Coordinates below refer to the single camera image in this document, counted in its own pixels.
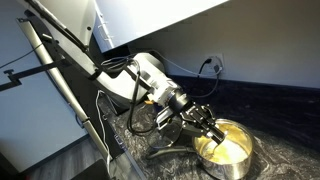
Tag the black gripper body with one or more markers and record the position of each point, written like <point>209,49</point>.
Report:
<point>181,101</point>

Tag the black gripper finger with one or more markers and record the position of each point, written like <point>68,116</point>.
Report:
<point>203,131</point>
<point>208,115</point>

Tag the silver fork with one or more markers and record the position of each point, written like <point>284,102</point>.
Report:
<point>218,143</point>

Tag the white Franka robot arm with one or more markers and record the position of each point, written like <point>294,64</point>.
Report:
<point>156,83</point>

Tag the glass pot lid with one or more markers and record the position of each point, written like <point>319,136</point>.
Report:
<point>170,138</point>

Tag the black stand column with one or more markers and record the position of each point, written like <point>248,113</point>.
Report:
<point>86,100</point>

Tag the white wall outlet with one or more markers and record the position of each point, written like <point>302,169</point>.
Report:
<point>220,60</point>

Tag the white wall cabinet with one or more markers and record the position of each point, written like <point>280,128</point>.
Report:
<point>150,16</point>

